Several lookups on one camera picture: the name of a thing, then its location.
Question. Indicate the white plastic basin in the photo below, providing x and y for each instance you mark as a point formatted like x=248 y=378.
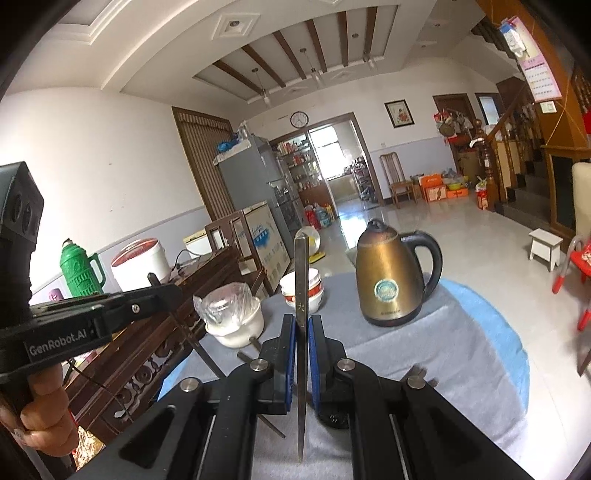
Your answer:
x=240 y=332

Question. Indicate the red plastic child chair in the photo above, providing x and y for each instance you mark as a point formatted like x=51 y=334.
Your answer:
x=584 y=258

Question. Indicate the clear plastic bag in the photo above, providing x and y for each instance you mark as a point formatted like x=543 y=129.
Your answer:
x=226 y=302

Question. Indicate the tall-backed wooden chair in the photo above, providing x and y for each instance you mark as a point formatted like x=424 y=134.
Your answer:
x=392 y=168

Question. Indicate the white step stool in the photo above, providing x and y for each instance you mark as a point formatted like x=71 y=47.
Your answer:
x=545 y=249

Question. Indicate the ceiling pendant light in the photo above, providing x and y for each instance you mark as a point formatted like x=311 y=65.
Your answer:
x=262 y=92
x=369 y=57
x=315 y=74

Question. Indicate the purple bottle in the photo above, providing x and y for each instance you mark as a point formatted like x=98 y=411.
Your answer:
x=56 y=295

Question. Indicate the wooden stair railing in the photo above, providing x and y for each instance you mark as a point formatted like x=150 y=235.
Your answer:
x=503 y=152

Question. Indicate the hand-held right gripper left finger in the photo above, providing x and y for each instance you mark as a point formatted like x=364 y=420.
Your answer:
x=290 y=355

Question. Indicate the orange wooden pillar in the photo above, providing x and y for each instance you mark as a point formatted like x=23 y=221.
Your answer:
x=568 y=120

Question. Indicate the light blue table cover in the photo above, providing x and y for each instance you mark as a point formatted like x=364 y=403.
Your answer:
x=498 y=323

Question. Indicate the round wall clock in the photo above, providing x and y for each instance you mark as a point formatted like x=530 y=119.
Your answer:
x=299 y=120

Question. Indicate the green thermos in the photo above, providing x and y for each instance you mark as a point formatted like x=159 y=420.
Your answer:
x=81 y=267

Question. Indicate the white bowl red band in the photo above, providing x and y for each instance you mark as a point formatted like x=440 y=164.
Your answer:
x=316 y=291

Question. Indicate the blue water jug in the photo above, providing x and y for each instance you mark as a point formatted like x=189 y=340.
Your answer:
x=325 y=214

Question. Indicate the cream sofa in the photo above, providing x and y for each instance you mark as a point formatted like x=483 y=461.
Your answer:
x=582 y=198

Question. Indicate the kitchen shelf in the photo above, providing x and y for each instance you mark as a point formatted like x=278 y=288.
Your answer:
x=295 y=166

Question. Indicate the white electric fan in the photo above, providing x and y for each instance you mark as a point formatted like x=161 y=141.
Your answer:
x=311 y=240

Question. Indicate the dark brown wooden chair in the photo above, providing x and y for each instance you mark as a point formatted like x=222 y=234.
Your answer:
x=208 y=237

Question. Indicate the grey refrigerator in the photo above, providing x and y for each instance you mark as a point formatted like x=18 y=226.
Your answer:
x=254 y=180

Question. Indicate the white rice cooker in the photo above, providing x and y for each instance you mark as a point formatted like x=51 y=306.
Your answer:
x=138 y=267

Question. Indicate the pink wall calendar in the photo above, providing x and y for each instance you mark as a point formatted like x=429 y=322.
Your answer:
x=542 y=74

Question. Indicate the framed picture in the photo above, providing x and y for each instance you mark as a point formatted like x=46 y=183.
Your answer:
x=399 y=113

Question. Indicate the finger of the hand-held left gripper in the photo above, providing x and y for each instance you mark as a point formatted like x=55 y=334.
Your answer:
x=138 y=307

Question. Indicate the person's left hand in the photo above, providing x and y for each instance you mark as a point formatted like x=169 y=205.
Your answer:
x=46 y=415

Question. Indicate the orange cardboard box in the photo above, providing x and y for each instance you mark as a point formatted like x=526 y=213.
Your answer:
x=434 y=189

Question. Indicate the carved dark wooden bench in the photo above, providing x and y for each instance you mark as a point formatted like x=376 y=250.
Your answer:
x=152 y=346

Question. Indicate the white chest freezer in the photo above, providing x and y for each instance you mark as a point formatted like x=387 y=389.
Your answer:
x=263 y=240

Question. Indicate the brown wooden door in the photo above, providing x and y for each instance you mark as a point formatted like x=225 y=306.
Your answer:
x=203 y=157

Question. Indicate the brass electric kettle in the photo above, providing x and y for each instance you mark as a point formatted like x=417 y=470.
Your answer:
x=392 y=277

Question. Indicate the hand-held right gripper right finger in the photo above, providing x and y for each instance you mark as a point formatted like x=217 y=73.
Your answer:
x=315 y=355

